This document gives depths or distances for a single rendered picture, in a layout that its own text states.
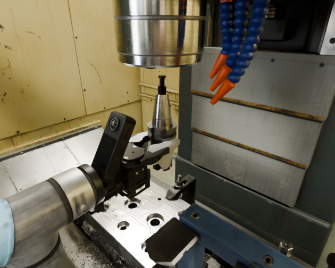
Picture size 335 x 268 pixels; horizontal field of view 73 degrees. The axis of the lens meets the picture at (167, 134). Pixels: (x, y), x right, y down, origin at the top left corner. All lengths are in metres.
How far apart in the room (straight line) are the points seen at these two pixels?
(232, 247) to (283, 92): 0.56
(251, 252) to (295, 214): 0.67
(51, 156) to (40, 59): 0.52
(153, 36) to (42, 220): 0.30
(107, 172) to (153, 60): 0.19
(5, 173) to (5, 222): 1.07
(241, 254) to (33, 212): 0.27
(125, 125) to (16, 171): 1.08
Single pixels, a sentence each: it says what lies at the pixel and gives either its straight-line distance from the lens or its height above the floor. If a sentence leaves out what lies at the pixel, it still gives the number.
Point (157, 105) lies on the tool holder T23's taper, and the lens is 0.46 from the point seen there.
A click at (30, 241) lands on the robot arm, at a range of 0.36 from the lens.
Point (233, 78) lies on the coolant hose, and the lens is 0.30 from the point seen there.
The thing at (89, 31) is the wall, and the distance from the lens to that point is 1.52.
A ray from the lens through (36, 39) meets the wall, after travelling 1.40.
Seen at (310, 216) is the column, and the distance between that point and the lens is 0.99.
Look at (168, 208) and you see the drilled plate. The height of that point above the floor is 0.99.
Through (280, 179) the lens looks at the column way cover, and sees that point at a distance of 0.91.
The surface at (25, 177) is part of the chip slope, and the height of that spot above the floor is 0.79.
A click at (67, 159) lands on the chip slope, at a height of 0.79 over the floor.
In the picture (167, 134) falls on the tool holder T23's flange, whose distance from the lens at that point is 0.46.
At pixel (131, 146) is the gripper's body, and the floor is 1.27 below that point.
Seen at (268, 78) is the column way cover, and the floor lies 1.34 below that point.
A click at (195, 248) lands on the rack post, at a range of 0.40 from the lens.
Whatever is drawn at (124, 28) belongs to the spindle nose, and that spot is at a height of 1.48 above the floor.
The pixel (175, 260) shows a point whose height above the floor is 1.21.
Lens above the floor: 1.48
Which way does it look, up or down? 25 degrees down
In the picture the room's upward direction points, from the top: straight up
